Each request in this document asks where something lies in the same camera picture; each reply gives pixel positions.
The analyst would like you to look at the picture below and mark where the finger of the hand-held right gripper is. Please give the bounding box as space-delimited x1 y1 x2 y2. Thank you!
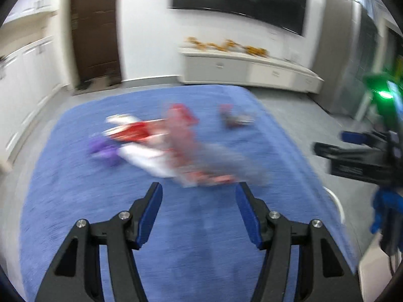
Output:
341 131 390 144
314 142 390 164

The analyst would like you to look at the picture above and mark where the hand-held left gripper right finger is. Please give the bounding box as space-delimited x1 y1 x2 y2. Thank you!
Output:
235 181 363 302

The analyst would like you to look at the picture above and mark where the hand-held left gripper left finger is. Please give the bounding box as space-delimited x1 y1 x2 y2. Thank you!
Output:
34 181 164 302

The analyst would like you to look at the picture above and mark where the white round bin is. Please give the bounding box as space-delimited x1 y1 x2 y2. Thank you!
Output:
323 186 347 227

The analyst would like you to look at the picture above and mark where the person's right hand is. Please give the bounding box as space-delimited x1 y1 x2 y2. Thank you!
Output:
372 189 398 235

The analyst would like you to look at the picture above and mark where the white wrapper black print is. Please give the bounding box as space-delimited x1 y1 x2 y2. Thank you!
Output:
118 145 179 178

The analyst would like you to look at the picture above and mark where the blue plush blanket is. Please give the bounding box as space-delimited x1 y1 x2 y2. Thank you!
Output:
20 85 360 302

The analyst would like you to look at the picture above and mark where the purple crumpled wrapper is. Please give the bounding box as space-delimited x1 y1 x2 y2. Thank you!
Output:
88 137 122 166

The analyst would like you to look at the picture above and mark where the grey refrigerator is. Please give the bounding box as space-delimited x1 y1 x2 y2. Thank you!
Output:
315 0 403 121

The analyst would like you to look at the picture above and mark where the red and white wrapper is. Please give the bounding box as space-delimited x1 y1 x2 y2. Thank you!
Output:
105 115 167 144

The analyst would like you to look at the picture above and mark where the clear plastic red-striped wrapper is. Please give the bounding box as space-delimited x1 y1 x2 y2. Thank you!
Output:
162 102 202 164

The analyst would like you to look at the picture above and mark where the red and clear wrapper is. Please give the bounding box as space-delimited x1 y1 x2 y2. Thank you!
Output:
219 103 255 130

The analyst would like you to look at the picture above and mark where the white and grey television stand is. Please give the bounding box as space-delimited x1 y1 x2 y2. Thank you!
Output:
179 47 325 94

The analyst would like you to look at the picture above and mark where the golden tiger figurine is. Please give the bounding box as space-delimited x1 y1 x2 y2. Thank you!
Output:
246 46 269 58

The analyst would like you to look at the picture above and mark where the grey doormat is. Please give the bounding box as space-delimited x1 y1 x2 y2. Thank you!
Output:
76 80 122 91

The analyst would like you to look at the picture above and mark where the golden dragon figurine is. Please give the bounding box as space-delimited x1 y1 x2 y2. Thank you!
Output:
187 37 244 53

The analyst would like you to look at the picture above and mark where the white lower cabinet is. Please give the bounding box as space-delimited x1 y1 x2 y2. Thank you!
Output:
0 36 64 162

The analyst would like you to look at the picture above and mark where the white cabinet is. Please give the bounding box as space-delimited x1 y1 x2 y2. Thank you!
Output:
0 0 58 29
0 36 64 162

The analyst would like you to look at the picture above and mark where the dark brown door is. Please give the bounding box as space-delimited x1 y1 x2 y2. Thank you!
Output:
71 0 122 83

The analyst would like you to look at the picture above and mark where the white upper cabinet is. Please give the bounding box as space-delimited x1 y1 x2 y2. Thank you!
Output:
0 0 58 29

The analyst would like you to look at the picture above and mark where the black wall television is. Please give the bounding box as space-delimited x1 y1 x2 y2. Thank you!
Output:
168 0 308 37

